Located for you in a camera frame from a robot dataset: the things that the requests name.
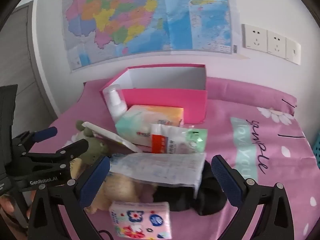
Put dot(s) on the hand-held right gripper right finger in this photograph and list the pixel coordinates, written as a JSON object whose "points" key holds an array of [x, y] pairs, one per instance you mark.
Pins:
{"points": [[227, 180]]}

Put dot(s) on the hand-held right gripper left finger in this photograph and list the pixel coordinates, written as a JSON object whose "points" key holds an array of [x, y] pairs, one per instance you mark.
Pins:
{"points": [[95, 180]]}

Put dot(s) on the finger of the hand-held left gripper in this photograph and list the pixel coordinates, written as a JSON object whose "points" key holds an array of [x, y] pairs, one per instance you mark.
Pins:
{"points": [[46, 133], [72, 150]]}

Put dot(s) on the green frog plush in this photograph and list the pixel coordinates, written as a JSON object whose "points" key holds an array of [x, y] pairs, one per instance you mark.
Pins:
{"points": [[96, 147]]}

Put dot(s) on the beige teddy bear plush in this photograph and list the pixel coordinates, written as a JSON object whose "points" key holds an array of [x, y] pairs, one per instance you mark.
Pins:
{"points": [[120, 190]]}

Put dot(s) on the black cloth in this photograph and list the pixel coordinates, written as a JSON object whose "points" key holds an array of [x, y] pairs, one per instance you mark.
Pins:
{"points": [[207, 202]]}

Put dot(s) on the pink floral tissue pack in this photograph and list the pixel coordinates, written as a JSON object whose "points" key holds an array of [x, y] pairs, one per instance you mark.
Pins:
{"points": [[140, 220]]}

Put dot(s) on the clear plastic packet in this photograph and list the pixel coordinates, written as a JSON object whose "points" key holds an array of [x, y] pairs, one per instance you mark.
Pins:
{"points": [[160, 170]]}

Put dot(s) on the pink cardboard box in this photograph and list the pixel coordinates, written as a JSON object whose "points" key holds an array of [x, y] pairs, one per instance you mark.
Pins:
{"points": [[165, 100]]}

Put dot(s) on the person's left hand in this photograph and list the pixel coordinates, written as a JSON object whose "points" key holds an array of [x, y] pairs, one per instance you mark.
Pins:
{"points": [[6, 207]]}

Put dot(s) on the white flat packet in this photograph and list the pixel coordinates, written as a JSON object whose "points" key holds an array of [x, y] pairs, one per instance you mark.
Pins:
{"points": [[107, 133]]}

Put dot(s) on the pink floral bed sheet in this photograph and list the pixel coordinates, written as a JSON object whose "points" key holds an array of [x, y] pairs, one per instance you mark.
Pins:
{"points": [[275, 180]]}

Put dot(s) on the green white packet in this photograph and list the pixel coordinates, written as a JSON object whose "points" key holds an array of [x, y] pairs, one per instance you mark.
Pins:
{"points": [[198, 137]]}

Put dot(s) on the white lotion bottle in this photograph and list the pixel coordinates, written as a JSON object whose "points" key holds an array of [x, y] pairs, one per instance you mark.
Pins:
{"points": [[116, 105]]}

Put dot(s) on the clear packet with red label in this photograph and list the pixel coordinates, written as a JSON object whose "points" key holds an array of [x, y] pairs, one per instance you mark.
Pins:
{"points": [[170, 140]]}

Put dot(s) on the large green orange tissue pack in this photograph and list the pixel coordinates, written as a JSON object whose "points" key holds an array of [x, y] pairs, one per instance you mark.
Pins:
{"points": [[140, 120]]}

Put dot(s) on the grey door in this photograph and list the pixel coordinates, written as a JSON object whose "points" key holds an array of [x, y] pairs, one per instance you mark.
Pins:
{"points": [[20, 55]]}

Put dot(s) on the pink floral pillow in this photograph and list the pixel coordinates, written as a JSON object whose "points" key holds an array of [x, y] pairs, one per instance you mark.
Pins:
{"points": [[250, 92]]}

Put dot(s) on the blue plastic basket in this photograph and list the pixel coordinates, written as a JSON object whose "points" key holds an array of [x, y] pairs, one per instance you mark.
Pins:
{"points": [[317, 150]]}

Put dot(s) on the white wall socket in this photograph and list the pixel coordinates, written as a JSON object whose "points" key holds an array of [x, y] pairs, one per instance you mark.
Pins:
{"points": [[276, 43], [254, 38]]}

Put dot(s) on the white wall switch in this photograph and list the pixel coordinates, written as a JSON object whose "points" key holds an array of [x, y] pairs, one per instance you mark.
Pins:
{"points": [[293, 51]]}

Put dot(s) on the colourful wall map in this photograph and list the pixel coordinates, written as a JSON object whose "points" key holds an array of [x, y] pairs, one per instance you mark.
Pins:
{"points": [[150, 17]]}

